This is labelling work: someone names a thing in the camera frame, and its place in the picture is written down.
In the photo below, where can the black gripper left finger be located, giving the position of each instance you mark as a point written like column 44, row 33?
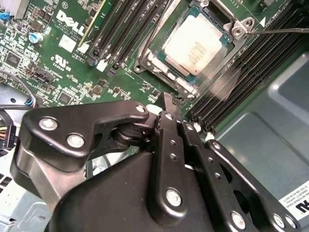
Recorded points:
column 96, row 113

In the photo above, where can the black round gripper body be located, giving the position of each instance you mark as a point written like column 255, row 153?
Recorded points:
column 108, row 205

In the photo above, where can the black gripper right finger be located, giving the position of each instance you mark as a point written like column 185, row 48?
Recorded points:
column 204, row 152

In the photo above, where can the metal socket cover frame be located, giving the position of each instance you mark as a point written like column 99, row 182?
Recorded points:
column 186, row 87

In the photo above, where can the silver topped CPU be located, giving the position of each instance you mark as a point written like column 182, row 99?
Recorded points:
column 193, row 43

